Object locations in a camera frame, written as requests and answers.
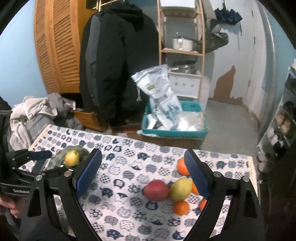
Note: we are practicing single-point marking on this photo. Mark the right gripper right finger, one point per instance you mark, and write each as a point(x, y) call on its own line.
point(244, 220)

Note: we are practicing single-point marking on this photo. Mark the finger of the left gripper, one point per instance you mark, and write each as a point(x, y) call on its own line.
point(58, 171)
point(24, 156)

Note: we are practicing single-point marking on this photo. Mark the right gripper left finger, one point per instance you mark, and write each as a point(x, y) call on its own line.
point(40, 220)

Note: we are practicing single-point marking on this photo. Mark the green pear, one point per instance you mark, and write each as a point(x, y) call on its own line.
point(72, 158)

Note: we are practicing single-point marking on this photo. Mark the left hand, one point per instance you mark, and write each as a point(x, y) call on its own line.
point(14, 206)

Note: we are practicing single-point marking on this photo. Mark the glass plate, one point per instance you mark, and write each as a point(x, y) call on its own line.
point(58, 159)

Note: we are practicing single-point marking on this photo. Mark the grey clothes pile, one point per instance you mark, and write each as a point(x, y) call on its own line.
point(29, 118)

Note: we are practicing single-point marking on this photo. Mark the small mandarin middle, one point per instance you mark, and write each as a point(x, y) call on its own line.
point(181, 208)

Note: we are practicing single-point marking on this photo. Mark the yellow pear centre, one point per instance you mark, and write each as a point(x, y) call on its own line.
point(181, 189)

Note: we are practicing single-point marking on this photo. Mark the shoe rack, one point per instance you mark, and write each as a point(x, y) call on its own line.
point(280, 134)

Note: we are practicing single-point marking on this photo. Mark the large orange mandarin top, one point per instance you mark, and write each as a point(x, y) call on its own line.
point(181, 167)

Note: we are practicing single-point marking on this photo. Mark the cat pattern tablecloth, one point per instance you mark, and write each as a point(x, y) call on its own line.
point(114, 202)

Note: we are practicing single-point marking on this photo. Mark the red apple back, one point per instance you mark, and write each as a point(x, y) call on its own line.
point(156, 190)

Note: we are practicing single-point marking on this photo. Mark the clear plastic bag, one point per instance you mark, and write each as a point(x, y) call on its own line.
point(190, 121)

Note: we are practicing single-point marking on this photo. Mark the white printed plastic bag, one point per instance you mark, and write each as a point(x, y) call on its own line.
point(164, 103)

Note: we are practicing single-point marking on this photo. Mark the teal cardboard box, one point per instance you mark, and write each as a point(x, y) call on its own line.
point(189, 106)

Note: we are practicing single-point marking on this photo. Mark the wooden louvred wardrobe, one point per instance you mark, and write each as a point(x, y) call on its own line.
point(58, 30)

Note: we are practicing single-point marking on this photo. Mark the black hanging jacket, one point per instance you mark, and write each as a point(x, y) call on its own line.
point(117, 42)

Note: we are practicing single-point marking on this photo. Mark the white patterned storage box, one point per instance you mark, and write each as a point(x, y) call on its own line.
point(185, 85)

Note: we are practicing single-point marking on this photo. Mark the steel pot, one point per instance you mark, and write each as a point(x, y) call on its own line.
point(187, 67)

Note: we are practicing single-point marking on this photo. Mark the white cooking pot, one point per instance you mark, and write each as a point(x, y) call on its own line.
point(183, 43)

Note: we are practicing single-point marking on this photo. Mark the wooden shelf unit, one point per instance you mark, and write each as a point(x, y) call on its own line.
point(181, 28)

